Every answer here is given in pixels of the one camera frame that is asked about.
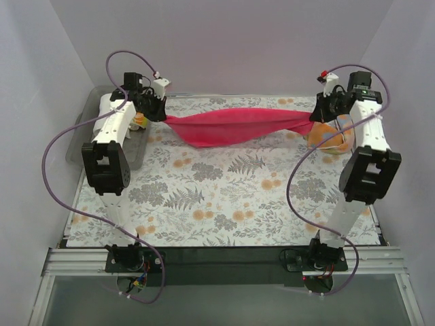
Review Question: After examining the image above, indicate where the red microfiber towel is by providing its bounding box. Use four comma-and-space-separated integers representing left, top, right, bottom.
164, 107, 314, 147

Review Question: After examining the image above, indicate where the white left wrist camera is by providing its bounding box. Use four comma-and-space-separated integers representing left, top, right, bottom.
152, 78, 171, 100

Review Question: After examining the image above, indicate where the aluminium frame rail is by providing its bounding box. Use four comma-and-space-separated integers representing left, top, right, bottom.
43, 247, 407, 276

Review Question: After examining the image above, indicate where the orange patterned rolled towel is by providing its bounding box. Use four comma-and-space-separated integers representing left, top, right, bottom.
129, 113, 147, 131

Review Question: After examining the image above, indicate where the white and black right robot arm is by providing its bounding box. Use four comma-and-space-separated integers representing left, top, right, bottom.
307, 71, 402, 270

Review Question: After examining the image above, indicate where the orange blue patterned towel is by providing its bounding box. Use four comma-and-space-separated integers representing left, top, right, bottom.
304, 115, 355, 155

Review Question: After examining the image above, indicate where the clear grey plastic tray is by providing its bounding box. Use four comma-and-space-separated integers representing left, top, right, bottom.
65, 86, 151, 170

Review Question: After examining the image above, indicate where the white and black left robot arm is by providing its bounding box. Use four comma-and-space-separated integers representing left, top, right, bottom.
82, 72, 170, 273

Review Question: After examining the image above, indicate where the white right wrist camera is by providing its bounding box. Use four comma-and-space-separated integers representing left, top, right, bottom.
317, 71, 339, 97

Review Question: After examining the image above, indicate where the white rolled towel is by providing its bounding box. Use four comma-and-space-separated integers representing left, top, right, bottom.
90, 93, 133, 141

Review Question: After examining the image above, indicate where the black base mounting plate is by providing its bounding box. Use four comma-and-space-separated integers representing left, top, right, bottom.
105, 245, 348, 287

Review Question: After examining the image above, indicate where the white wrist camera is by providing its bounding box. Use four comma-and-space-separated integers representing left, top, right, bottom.
152, 78, 171, 100
317, 71, 339, 97

